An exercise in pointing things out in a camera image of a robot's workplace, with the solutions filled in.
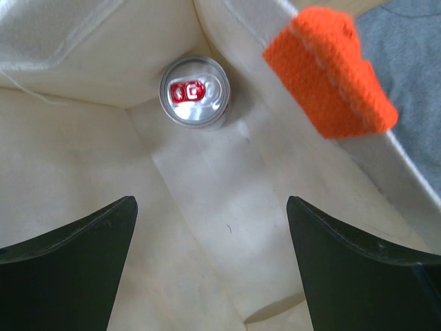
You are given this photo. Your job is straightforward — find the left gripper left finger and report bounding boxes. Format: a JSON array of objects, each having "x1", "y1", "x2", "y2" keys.
[{"x1": 1, "y1": 196, "x2": 138, "y2": 330}]

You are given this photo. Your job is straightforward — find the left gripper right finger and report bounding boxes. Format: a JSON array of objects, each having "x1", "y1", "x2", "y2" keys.
[{"x1": 287, "y1": 197, "x2": 440, "y2": 330}]

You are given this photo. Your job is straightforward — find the right grey shorts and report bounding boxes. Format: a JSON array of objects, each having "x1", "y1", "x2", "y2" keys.
[{"x1": 356, "y1": 1, "x2": 440, "y2": 192}]

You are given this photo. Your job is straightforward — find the red soda can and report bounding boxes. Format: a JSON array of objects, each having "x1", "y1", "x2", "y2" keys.
[{"x1": 158, "y1": 54, "x2": 231, "y2": 130}]

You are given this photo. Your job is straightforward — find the beige canvas tote bag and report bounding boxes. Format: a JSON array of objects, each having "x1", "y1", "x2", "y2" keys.
[{"x1": 1, "y1": 1, "x2": 440, "y2": 330}]

